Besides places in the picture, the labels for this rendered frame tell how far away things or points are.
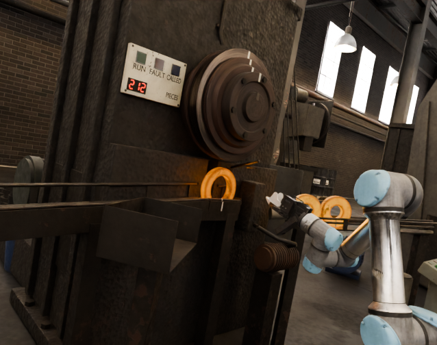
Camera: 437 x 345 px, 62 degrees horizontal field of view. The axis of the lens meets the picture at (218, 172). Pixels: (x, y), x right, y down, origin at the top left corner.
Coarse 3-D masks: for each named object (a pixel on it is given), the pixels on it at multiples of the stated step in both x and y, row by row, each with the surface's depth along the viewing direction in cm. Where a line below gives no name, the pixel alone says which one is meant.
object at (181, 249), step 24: (120, 216) 94; (144, 216) 93; (168, 216) 119; (192, 216) 117; (120, 240) 94; (144, 240) 93; (168, 240) 92; (192, 240) 117; (144, 264) 93; (168, 264) 92; (144, 288) 106; (144, 312) 107; (144, 336) 107
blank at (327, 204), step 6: (330, 198) 179; (336, 198) 179; (342, 198) 179; (324, 204) 178; (330, 204) 178; (336, 204) 179; (342, 204) 179; (348, 204) 180; (324, 210) 178; (330, 210) 179; (342, 210) 180; (348, 210) 180; (324, 216) 178; (330, 216) 179; (342, 216) 180; (348, 216) 180
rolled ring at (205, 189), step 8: (216, 168) 156; (224, 168) 157; (208, 176) 153; (216, 176) 155; (224, 176) 160; (232, 176) 162; (208, 184) 152; (232, 184) 163; (208, 192) 153; (232, 192) 164
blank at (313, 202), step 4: (300, 196) 176; (304, 196) 176; (308, 196) 176; (312, 196) 177; (304, 200) 176; (308, 200) 177; (312, 200) 177; (316, 200) 177; (308, 204) 177; (312, 204) 177; (316, 204) 177; (320, 204) 178; (312, 208) 177; (316, 208) 178; (320, 208) 178; (312, 212) 178; (316, 212) 178; (320, 212) 178
